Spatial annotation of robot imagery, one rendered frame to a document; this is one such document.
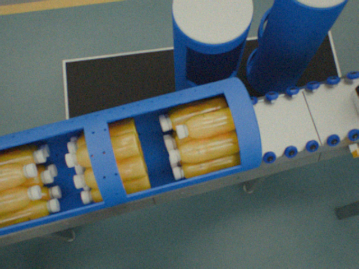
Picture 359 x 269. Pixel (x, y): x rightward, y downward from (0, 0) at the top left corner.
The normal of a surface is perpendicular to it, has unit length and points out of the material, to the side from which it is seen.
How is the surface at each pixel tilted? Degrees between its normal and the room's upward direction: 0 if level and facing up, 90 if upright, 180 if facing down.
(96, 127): 24
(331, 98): 0
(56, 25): 0
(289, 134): 0
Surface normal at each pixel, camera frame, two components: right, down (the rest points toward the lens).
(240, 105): -0.01, -0.32
